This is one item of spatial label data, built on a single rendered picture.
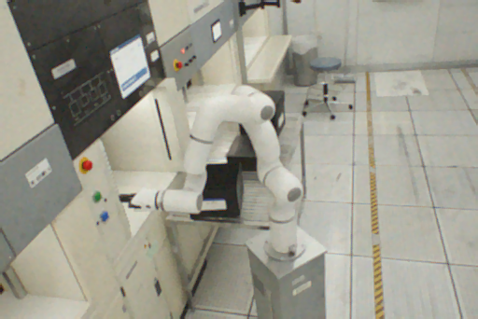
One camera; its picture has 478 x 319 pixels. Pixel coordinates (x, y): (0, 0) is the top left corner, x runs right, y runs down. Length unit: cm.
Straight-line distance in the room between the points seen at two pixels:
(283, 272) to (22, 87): 122
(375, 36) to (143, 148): 437
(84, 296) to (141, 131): 98
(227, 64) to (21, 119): 241
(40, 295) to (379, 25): 526
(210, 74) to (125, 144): 145
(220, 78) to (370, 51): 303
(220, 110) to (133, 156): 116
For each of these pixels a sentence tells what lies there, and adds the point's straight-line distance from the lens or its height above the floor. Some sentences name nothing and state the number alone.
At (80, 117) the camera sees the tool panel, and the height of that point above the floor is 152.
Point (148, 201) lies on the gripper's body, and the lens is 155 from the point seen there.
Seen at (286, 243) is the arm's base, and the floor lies 83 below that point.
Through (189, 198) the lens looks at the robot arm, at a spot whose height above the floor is 124.
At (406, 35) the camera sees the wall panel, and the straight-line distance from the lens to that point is 615.
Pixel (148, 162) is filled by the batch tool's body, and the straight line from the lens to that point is 243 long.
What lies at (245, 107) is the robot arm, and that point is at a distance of 138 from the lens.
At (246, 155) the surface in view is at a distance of 244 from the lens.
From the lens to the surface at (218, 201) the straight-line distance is 207.
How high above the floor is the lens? 207
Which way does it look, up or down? 31 degrees down
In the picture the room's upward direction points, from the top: 8 degrees counter-clockwise
